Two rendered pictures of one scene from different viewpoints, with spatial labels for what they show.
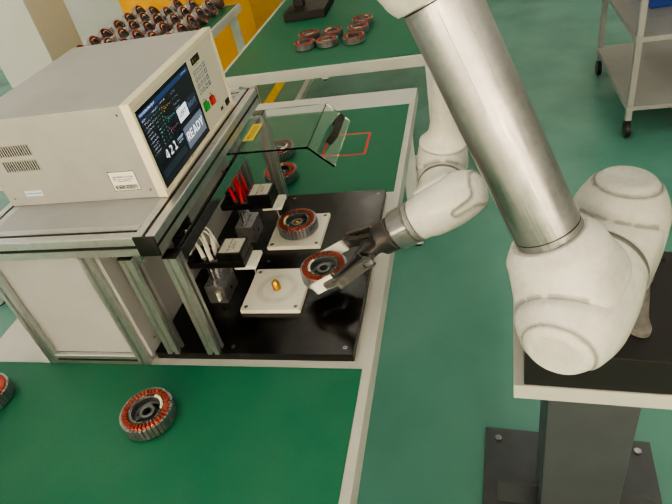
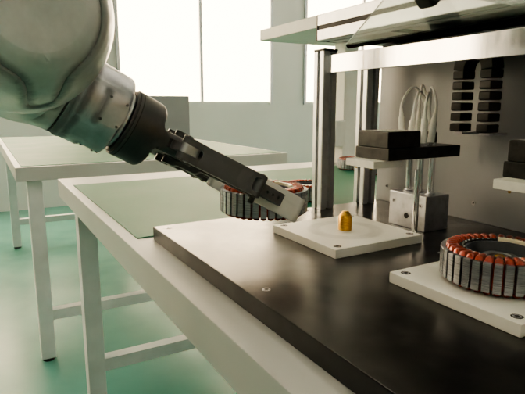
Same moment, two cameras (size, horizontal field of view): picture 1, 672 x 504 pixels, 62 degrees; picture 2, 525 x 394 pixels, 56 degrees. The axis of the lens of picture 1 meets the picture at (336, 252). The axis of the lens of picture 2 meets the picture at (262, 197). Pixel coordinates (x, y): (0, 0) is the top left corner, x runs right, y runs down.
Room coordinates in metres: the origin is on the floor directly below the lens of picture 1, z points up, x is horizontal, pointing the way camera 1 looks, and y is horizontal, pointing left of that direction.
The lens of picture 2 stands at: (1.45, -0.43, 0.96)
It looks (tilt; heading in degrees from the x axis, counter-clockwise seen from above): 10 degrees down; 132
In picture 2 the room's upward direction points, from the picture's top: straight up
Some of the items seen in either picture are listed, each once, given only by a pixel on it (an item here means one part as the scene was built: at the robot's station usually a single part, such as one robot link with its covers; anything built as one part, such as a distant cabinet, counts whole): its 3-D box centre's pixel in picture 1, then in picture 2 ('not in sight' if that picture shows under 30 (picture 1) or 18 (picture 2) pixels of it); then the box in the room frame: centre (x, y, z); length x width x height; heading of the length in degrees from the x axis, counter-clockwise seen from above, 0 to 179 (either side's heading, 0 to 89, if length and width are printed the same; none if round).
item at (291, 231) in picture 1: (297, 223); (498, 263); (1.31, 0.09, 0.80); 0.11 x 0.11 x 0.04
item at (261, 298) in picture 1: (277, 290); (344, 233); (1.08, 0.16, 0.78); 0.15 x 0.15 x 0.01; 72
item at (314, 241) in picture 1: (299, 231); (496, 286); (1.31, 0.09, 0.78); 0.15 x 0.15 x 0.01; 72
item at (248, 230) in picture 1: (249, 227); not in sight; (1.35, 0.22, 0.80); 0.08 x 0.05 x 0.06; 162
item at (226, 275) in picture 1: (221, 284); (417, 208); (1.12, 0.30, 0.80); 0.08 x 0.05 x 0.06; 162
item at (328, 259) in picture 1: (324, 270); (263, 198); (1.03, 0.04, 0.84); 0.11 x 0.11 x 0.04
